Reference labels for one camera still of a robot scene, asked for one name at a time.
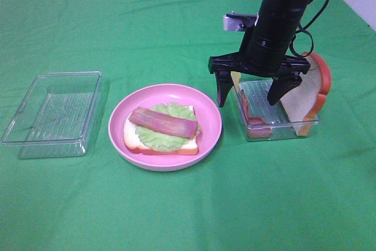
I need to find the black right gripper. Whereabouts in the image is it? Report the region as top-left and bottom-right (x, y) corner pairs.
(208, 28), (310, 108)

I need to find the bacon strip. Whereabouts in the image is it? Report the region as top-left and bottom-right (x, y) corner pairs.
(129, 107), (198, 139)
(241, 89), (272, 138)

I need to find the bread slice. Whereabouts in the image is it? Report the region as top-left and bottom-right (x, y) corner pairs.
(280, 53), (332, 136)
(123, 102), (200, 155)

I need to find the green lettuce leaf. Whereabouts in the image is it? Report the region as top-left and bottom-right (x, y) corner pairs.
(123, 102), (201, 155)

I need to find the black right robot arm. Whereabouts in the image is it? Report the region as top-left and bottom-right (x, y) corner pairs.
(208, 0), (313, 106)

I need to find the yellow cheese slice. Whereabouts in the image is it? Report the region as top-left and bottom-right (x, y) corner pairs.
(230, 71), (241, 93)

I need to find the right clear plastic container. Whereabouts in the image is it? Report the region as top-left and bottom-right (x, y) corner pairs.
(231, 74), (320, 142)

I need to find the clear plastic container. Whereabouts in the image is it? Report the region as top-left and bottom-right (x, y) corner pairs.
(1, 71), (102, 159)
(231, 74), (320, 142)

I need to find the pink round plate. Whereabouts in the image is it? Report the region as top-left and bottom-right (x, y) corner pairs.
(108, 83), (222, 172)

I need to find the green tablecloth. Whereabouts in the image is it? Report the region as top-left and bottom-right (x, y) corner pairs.
(1, 0), (375, 250)

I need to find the left clear plastic container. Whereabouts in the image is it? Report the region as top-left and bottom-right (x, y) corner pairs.
(1, 71), (102, 159)

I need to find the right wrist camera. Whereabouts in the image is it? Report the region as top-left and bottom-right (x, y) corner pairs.
(223, 11), (259, 32)

